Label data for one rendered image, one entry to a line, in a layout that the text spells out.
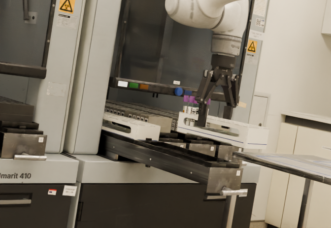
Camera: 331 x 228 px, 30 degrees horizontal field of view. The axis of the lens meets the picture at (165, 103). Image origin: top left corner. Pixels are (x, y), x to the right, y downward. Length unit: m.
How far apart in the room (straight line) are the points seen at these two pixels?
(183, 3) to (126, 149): 0.50
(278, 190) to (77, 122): 2.73
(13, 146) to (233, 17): 0.73
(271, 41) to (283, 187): 1.03
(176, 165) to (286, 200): 2.74
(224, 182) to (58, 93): 0.58
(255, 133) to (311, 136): 2.57
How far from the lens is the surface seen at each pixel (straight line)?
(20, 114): 1.84
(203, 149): 2.22
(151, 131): 1.97
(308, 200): 2.38
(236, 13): 1.86
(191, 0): 1.75
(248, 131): 1.76
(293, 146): 4.42
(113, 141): 1.99
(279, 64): 4.39
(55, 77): 1.90
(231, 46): 1.87
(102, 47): 1.98
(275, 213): 4.52
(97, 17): 1.97
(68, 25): 1.91
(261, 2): 2.49
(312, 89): 4.73
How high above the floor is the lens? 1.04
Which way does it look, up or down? 3 degrees down
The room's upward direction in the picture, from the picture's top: 9 degrees clockwise
